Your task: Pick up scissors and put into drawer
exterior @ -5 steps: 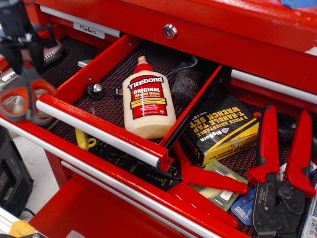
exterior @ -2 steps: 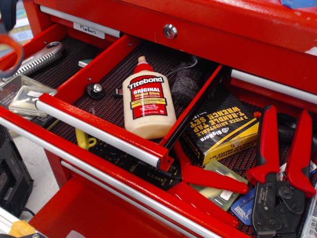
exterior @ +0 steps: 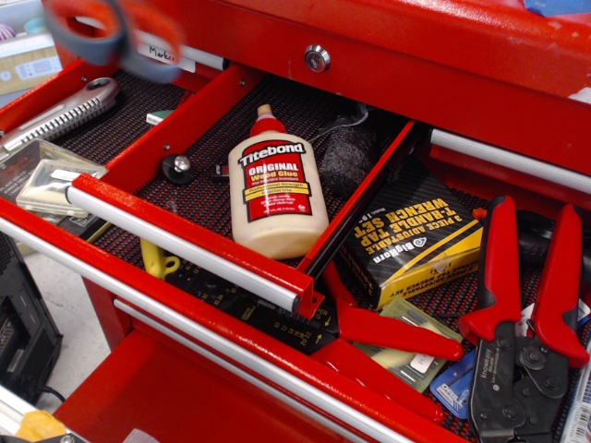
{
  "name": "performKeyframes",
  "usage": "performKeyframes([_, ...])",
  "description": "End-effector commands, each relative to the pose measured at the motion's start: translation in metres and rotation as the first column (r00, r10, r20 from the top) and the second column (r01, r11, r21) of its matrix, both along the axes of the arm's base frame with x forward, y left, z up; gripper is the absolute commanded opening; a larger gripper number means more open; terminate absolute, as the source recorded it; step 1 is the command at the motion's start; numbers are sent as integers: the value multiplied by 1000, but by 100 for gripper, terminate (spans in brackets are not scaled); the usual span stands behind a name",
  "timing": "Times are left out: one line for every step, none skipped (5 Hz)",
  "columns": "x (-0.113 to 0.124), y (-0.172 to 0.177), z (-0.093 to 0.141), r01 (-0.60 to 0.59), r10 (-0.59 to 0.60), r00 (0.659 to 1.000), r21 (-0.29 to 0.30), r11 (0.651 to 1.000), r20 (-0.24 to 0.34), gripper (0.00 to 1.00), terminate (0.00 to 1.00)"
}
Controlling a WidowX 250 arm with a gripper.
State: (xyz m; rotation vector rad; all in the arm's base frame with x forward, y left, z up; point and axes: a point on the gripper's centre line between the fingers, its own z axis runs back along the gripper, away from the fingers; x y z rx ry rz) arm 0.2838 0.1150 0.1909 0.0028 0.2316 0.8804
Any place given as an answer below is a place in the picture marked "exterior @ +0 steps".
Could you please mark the small green white box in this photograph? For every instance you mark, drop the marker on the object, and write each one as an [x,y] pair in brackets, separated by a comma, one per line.
[156,117]

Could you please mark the red tool chest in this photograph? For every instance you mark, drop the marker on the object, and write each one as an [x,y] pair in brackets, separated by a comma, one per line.
[516,83]

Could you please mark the clear plastic bit case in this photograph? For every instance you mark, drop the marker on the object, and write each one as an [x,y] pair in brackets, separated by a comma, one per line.
[37,176]

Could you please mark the Titebond wood glue bottle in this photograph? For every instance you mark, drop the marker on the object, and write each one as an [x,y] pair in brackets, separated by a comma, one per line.
[277,204]

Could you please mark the red small upper drawer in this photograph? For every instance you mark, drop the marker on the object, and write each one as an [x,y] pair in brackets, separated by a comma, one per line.
[172,186]

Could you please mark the black steel wool roll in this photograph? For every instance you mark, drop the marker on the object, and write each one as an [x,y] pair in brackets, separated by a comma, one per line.
[348,158]

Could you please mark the red handled wire stripper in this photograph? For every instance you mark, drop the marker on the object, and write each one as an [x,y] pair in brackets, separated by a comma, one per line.
[338,317]

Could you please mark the clear case under pliers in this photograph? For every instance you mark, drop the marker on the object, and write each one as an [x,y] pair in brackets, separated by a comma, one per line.
[415,369]

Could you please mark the black knob with silver screw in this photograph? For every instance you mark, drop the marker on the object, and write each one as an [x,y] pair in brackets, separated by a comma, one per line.
[178,169]

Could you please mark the black yellow tap wrench box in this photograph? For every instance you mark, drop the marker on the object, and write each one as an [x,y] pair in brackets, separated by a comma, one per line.
[412,236]

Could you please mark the white Markers label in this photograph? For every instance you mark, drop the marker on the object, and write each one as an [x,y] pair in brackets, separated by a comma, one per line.
[184,62]

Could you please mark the silver ridged utility tool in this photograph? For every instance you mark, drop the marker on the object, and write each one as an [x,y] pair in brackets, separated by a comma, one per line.
[92,100]

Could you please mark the black equipment box on floor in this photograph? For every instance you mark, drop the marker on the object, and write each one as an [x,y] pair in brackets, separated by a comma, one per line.
[30,340]

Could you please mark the silver drawer lock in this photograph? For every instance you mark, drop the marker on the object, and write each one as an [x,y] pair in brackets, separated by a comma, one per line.
[317,58]

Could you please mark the blue drill bit package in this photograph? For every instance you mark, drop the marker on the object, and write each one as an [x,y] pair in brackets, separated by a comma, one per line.
[452,386]

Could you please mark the yellow handled tool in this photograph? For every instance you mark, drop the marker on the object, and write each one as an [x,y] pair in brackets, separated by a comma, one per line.
[156,263]

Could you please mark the red grey handled scissors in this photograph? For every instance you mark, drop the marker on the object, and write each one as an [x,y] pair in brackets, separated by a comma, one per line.
[107,32]

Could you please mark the red wide tool drawer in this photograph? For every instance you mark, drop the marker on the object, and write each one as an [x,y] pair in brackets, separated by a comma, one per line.
[258,364]

